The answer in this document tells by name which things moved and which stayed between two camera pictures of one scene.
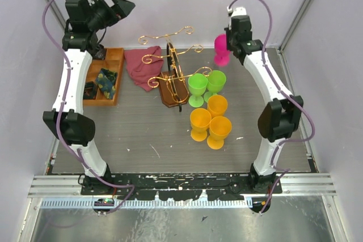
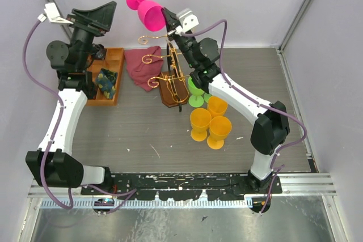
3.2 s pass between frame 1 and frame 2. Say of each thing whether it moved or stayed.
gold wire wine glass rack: stayed
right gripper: moved
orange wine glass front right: stayed
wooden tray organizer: stayed
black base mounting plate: stayed
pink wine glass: moved
